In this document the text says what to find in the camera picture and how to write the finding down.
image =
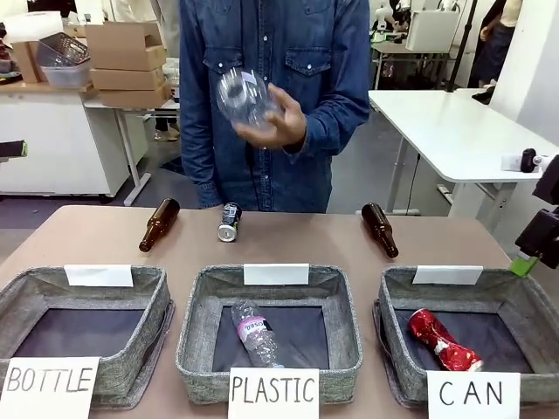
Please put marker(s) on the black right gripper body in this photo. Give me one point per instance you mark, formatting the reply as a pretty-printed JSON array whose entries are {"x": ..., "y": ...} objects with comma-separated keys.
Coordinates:
[{"x": 541, "y": 235}]

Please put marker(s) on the clear plastic bottle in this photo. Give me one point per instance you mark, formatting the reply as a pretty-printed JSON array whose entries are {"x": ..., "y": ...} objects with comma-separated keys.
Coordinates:
[{"x": 242, "y": 98}]

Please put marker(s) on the person right forearm denim sleeve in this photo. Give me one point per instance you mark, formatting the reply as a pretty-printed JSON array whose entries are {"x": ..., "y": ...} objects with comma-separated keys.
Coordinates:
[{"x": 198, "y": 166}]

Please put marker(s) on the person left forearm denim sleeve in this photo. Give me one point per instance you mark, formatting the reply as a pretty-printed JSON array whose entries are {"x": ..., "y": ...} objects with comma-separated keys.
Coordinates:
[{"x": 336, "y": 126}]

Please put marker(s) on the crushed red can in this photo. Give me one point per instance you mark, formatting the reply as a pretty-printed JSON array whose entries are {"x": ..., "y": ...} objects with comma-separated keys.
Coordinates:
[{"x": 436, "y": 338}]

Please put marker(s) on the grey fabric basket can sign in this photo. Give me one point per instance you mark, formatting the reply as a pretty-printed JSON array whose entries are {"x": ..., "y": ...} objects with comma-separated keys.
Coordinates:
[{"x": 393, "y": 305}]

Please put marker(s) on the white paper sign CAN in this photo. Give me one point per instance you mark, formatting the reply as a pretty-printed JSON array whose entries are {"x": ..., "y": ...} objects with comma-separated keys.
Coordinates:
[{"x": 474, "y": 395}]

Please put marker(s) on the grey fabric basket bottle sign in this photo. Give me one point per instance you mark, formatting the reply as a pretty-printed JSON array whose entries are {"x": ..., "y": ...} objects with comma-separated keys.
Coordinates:
[{"x": 144, "y": 301}]

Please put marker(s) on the crushed black can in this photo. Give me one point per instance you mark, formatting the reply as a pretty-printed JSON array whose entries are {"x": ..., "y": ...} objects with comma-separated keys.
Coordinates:
[{"x": 229, "y": 224}]

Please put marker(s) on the grey fabric basket plastic sign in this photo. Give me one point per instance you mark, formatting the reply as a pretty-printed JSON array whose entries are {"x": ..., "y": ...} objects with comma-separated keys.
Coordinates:
[{"x": 205, "y": 314}]

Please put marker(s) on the person left hand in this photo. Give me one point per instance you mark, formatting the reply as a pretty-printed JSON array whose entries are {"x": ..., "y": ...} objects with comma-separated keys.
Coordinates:
[{"x": 288, "y": 126}]

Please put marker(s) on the white cabinet desk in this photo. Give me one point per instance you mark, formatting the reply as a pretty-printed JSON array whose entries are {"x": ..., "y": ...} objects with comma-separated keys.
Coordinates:
[{"x": 48, "y": 139}]

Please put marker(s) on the black white small device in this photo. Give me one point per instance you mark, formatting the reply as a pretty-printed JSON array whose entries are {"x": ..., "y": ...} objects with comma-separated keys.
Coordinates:
[{"x": 530, "y": 160}]

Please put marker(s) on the blank white card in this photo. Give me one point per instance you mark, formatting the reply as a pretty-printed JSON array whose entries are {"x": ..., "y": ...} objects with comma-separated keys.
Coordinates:
[
  {"x": 276, "y": 275},
  {"x": 447, "y": 275},
  {"x": 98, "y": 276}
]

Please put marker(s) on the small cardboard box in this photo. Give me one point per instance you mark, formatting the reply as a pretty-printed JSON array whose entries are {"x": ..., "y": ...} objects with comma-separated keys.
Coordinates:
[{"x": 28, "y": 63}]

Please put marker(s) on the clear plastic storage container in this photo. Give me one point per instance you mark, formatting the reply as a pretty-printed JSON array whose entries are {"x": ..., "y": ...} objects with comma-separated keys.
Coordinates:
[{"x": 65, "y": 61}]

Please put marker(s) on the white desk with metal leg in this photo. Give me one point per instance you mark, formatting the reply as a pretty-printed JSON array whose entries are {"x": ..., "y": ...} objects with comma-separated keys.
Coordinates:
[{"x": 131, "y": 144}]

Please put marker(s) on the flat cardboard box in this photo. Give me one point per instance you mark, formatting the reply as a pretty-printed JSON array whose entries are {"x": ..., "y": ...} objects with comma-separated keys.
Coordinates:
[
  {"x": 133, "y": 97},
  {"x": 126, "y": 78}
]

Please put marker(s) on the brown glass bottle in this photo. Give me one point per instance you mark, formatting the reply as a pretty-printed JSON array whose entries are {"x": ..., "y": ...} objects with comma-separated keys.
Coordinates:
[
  {"x": 160, "y": 222},
  {"x": 380, "y": 227}
]

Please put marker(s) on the white table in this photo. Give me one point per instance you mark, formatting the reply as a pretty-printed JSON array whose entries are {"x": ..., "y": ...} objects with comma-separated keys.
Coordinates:
[{"x": 436, "y": 126}]

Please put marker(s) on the large open cardboard box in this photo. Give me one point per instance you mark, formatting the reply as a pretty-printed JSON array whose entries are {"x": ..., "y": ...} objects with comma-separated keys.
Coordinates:
[{"x": 124, "y": 46}]

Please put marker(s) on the black object on white table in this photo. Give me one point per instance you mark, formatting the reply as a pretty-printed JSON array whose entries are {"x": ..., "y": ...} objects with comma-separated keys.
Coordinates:
[{"x": 485, "y": 94}]

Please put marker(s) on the background person dark clothes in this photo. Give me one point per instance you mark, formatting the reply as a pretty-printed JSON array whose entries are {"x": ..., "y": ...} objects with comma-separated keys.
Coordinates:
[{"x": 495, "y": 48}]

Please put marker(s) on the black tripod pole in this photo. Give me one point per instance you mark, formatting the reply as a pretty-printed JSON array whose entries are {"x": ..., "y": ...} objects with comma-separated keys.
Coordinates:
[{"x": 462, "y": 43}]

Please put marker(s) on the background workbench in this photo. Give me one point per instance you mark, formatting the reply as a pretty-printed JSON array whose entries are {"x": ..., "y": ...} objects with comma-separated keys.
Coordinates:
[{"x": 406, "y": 57}]

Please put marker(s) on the white box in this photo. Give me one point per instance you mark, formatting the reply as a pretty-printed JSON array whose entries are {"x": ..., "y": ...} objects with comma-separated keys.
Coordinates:
[{"x": 432, "y": 30}]

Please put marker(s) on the white paper sign BOTTLE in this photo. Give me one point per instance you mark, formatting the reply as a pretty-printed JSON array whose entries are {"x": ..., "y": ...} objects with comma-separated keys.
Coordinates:
[{"x": 48, "y": 384}]

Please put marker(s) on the crushed plastic bottle pink label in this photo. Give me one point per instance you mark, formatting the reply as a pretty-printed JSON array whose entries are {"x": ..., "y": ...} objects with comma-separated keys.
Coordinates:
[{"x": 255, "y": 334}]

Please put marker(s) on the white paper sign PLASTIC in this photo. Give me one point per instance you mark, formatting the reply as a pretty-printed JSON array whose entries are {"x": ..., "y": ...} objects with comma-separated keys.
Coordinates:
[{"x": 273, "y": 393}]

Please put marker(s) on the person torso denim shirt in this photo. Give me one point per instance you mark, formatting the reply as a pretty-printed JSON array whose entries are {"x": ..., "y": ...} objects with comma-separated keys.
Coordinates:
[{"x": 279, "y": 39}]

